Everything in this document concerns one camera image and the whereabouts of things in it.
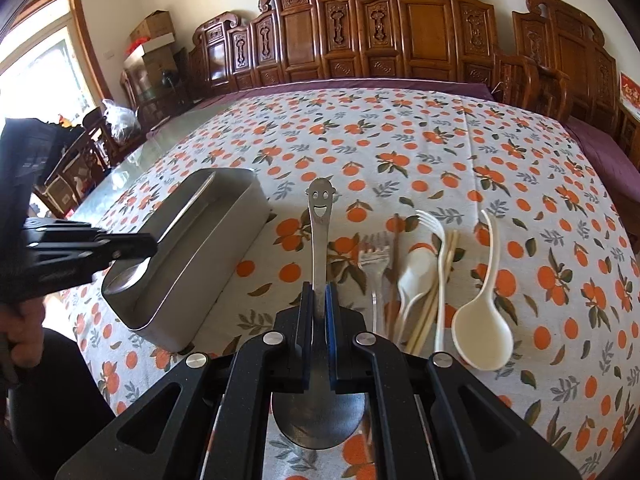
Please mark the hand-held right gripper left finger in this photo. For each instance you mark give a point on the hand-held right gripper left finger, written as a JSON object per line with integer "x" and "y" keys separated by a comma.
{"x": 306, "y": 310}

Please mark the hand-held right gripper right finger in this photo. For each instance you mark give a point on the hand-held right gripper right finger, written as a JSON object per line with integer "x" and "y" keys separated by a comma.
{"x": 331, "y": 310}

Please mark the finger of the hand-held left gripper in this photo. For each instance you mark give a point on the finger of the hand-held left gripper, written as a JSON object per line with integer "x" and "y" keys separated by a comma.
{"x": 127, "y": 256}
{"x": 125, "y": 242}

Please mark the metal fork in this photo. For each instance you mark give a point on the metal fork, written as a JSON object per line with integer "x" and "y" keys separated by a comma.
{"x": 372, "y": 260}

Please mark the grey metal container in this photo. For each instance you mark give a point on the grey metal container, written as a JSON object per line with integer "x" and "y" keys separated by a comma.
{"x": 200, "y": 240}

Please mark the small white plastic spoon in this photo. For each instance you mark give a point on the small white plastic spoon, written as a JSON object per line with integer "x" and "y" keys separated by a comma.
{"x": 417, "y": 270}

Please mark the smiley face metal spoon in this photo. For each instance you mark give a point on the smiley face metal spoon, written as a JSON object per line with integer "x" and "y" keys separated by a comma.
{"x": 318, "y": 200}

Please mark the white plastic fork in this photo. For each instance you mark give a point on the white plastic fork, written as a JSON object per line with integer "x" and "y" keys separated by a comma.
{"x": 440, "y": 285}

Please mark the light wooden chopstick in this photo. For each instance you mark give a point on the light wooden chopstick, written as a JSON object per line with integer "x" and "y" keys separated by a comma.
{"x": 448, "y": 260}
{"x": 454, "y": 255}

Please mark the large white soup spoon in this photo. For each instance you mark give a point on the large white soup spoon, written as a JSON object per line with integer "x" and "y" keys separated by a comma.
{"x": 482, "y": 332}

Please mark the person's left hand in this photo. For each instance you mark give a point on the person's left hand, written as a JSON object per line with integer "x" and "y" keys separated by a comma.
{"x": 22, "y": 332}

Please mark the dark wooden chair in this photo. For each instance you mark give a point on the dark wooden chair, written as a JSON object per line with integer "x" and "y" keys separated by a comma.
{"x": 82, "y": 160}

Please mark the wooden framed window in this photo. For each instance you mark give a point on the wooden framed window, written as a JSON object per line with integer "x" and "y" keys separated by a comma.
{"x": 45, "y": 65}

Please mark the clear plastic bag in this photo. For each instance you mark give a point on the clear plastic bag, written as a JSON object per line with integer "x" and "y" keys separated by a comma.
{"x": 122, "y": 120}

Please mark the large brown cardboard box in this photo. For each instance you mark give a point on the large brown cardboard box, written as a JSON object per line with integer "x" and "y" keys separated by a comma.
{"x": 150, "y": 67}

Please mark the person's dark clothing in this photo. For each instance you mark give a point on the person's dark clothing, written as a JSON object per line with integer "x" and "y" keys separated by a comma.
{"x": 55, "y": 410}

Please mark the white cardboard box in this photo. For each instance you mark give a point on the white cardboard box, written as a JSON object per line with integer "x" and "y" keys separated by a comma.
{"x": 150, "y": 46}

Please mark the orange fruit print tablecloth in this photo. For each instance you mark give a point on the orange fruit print tablecloth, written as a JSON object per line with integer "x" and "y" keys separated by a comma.
{"x": 425, "y": 150}

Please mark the carved wooden armchair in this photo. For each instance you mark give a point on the carved wooden armchair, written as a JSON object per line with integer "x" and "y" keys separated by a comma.
{"x": 225, "y": 55}
{"x": 565, "y": 55}

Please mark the red wall poster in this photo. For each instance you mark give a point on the red wall poster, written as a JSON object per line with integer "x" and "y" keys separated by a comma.
{"x": 631, "y": 89}

